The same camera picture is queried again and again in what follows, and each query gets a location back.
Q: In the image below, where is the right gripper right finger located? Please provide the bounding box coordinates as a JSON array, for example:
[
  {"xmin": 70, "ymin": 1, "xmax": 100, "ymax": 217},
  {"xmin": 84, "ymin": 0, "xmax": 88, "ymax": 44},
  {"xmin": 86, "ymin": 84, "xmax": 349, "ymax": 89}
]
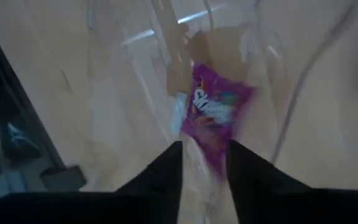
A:
[{"xmin": 227, "ymin": 139, "xmax": 358, "ymax": 224}]

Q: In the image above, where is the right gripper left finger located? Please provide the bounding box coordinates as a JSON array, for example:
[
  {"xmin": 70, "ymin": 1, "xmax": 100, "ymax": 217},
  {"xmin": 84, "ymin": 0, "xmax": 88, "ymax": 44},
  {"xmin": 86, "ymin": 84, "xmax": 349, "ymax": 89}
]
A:
[{"xmin": 0, "ymin": 140, "xmax": 184, "ymax": 224}]

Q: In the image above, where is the purple Skittles candy pack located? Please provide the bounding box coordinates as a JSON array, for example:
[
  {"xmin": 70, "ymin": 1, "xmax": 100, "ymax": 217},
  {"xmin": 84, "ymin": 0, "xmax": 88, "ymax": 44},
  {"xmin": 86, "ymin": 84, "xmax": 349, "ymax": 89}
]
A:
[{"xmin": 179, "ymin": 63, "xmax": 257, "ymax": 182}]

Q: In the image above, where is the clear plastic bin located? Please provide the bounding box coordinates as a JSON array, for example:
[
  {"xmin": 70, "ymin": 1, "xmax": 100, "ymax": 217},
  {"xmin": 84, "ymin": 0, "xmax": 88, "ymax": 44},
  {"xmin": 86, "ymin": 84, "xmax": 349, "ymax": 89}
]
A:
[{"xmin": 84, "ymin": 0, "xmax": 358, "ymax": 224}]

